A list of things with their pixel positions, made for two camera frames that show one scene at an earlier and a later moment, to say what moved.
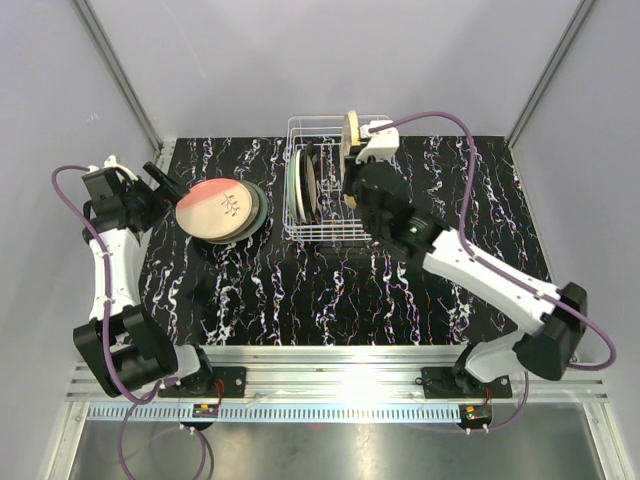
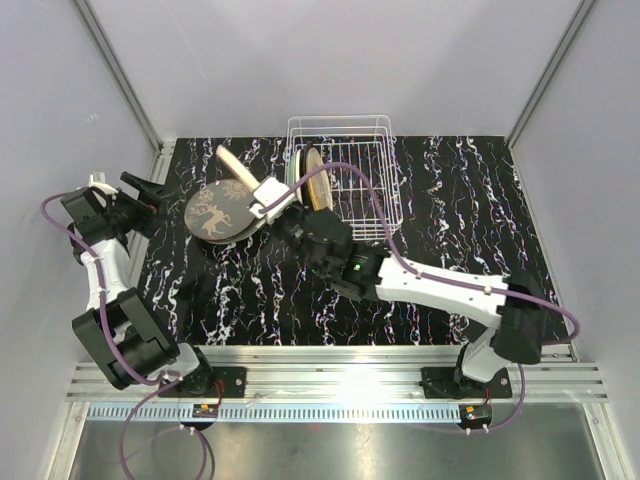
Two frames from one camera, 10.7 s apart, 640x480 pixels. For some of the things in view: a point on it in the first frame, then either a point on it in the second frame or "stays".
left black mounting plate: [230, 382] stays
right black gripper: [352, 169] -> [305, 210]
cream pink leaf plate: [213, 207] -> [226, 155]
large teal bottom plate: [262, 216] stays
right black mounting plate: [441, 383] stays
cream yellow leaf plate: [350, 138] -> [319, 185]
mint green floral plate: [290, 187] stays
